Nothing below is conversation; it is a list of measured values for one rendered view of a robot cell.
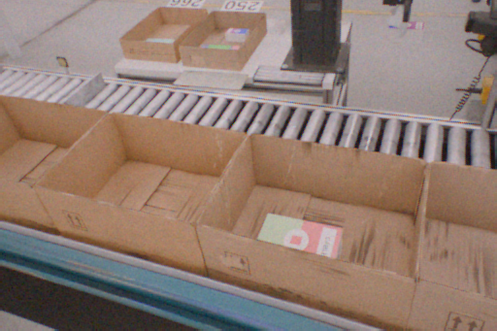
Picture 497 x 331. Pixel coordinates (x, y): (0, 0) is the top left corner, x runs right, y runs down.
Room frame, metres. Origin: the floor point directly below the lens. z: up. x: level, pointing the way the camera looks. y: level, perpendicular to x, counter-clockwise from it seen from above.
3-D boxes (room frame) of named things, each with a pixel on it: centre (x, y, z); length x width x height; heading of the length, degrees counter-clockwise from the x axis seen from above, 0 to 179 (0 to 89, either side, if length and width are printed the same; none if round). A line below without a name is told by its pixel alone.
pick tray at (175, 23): (2.02, 0.30, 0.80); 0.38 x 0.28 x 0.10; 155
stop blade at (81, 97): (1.49, 0.67, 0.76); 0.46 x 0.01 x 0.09; 154
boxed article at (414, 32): (1.22, -0.53, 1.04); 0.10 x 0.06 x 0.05; 64
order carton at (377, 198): (0.59, -0.13, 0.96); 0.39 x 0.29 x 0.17; 64
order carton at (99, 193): (0.77, 0.23, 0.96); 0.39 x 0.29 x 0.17; 64
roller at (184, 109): (1.31, 0.29, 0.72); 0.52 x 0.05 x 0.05; 154
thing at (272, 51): (1.92, -0.03, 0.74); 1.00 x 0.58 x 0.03; 67
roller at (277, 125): (1.13, -0.06, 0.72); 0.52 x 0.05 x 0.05; 154
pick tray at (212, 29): (1.88, 0.02, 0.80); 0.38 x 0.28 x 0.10; 155
